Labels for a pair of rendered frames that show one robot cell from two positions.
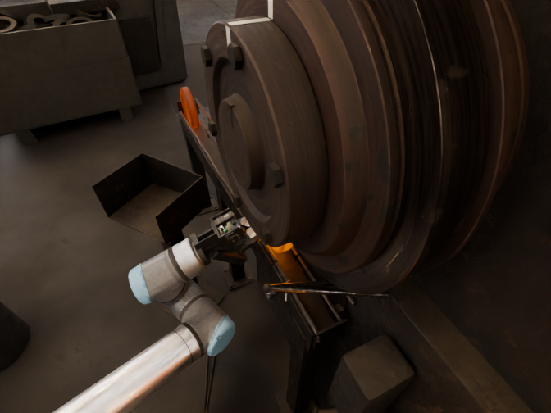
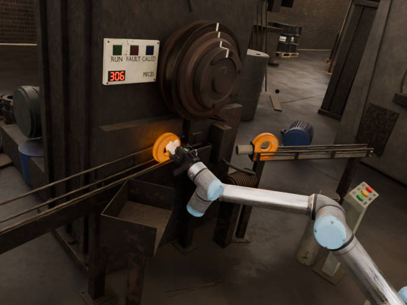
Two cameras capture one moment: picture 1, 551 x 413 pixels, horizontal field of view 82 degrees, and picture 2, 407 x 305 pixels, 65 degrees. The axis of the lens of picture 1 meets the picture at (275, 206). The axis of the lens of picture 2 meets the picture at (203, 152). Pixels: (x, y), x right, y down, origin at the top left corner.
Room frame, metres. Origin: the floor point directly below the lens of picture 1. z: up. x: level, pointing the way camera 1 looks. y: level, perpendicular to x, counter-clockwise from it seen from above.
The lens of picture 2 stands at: (0.99, 1.39, 1.45)
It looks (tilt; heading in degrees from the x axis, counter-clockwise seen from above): 26 degrees down; 245
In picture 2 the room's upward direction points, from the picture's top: 10 degrees clockwise
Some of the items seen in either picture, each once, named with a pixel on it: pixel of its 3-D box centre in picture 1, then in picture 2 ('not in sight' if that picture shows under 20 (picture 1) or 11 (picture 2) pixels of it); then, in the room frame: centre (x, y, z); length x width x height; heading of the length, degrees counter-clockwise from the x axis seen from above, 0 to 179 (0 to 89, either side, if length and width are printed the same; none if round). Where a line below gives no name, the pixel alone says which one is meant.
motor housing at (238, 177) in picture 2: not in sight; (233, 207); (0.04, -0.08, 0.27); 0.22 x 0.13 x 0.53; 25
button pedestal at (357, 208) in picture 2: not in sight; (346, 233); (-0.53, 0.31, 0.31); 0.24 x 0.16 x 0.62; 25
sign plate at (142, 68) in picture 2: not in sight; (132, 62); (0.75, -0.01, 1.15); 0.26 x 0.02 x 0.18; 25
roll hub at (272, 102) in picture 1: (252, 142); (218, 78); (0.36, 0.03, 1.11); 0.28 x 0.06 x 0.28; 25
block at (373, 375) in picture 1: (366, 386); (218, 143); (0.19, -0.17, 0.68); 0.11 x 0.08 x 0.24; 115
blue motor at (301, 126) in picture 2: not in sight; (298, 135); (-1.45, -1.40, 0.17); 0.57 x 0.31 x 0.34; 45
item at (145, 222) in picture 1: (174, 252); (134, 269); (0.75, 0.39, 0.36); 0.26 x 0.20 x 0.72; 60
